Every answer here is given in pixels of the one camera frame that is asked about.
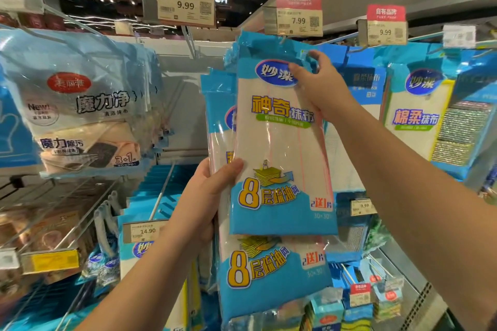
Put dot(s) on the person's right hand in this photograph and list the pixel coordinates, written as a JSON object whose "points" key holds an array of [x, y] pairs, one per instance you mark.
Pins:
{"points": [[330, 86]]}

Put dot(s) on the person's left hand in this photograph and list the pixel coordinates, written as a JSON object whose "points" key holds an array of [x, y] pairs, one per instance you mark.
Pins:
{"points": [[202, 203]]}

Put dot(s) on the blue-label white cloth packet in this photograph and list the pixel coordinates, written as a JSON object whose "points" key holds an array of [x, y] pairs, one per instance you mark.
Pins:
{"points": [[353, 164]]}

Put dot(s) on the white cloth packets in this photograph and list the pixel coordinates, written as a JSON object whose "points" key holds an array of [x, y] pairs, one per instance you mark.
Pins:
{"points": [[279, 156], [272, 272]]}

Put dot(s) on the cotton-soft cloth packet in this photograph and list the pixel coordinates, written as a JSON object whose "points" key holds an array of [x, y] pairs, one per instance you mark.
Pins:
{"points": [[419, 110]]}

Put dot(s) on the hung scouring pad packet bunch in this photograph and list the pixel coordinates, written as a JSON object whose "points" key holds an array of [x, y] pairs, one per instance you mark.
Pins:
{"points": [[466, 129]]}

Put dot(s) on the blue steel-cloth packets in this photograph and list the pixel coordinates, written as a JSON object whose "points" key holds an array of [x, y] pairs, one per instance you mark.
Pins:
{"points": [[349, 238]]}

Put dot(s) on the person's right forearm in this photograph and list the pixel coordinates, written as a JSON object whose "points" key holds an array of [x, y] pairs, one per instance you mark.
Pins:
{"points": [[427, 210]]}

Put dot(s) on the person's dark right sleeve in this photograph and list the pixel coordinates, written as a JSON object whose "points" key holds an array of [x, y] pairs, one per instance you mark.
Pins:
{"points": [[492, 321]]}

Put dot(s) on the metal peg hook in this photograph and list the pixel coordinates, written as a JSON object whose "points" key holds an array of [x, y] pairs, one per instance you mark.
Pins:
{"points": [[189, 41], [161, 191]]}

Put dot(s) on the yellowish price tag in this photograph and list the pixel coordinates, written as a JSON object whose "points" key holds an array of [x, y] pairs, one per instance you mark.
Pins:
{"points": [[145, 231], [363, 207]]}

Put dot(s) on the red white price tag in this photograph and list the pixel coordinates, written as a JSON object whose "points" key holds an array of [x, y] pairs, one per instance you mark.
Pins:
{"points": [[384, 26], [184, 2], [297, 15]]}

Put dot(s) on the hanging grey packets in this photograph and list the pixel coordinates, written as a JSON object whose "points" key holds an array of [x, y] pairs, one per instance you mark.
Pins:
{"points": [[78, 110]]}

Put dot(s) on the hanging brownish packets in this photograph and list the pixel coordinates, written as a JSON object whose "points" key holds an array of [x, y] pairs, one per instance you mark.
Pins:
{"points": [[39, 222]]}

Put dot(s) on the bright yellow price tag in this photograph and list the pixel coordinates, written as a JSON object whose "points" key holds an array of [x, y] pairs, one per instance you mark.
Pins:
{"points": [[48, 261]]}

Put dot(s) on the striped sponge packets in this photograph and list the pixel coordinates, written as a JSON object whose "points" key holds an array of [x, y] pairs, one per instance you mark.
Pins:
{"points": [[357, 307]]}

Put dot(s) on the pale white price tag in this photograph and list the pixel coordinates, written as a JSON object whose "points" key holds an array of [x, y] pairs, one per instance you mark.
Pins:
{"points": [[8, 258]]}

